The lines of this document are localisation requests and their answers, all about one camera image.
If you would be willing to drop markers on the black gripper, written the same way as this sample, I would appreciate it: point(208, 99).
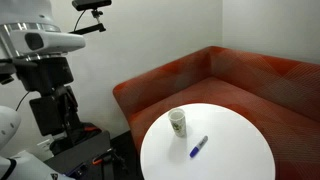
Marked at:
point(43, 73)

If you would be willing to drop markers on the blue capped grey marker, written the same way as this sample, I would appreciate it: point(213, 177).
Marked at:
point(199, 146)

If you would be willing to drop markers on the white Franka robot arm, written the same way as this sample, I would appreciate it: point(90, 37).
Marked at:
point(6, 126)

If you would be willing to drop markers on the white paper cup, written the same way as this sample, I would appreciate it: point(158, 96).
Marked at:
point(178, 123)

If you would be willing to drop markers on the orange black clamp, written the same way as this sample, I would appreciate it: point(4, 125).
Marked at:
point(100, 159)
point(90, 128)

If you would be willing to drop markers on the black robot cart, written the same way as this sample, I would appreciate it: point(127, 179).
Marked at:
point(83, 146)

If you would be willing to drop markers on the black control box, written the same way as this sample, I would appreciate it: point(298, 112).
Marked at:
point(75, 171)

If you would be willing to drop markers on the orange patterned sofa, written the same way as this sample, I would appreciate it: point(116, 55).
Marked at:
point(233, 76)

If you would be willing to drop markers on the white wall outlet plate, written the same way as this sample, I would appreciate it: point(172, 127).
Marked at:
point(43, 145)

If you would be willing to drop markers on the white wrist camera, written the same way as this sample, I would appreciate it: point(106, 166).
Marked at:
point(56, 41)

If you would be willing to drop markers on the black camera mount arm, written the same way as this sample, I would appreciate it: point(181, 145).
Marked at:
point(90, 29)

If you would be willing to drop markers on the black stereo camera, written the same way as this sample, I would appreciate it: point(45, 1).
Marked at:
point(91, 4)

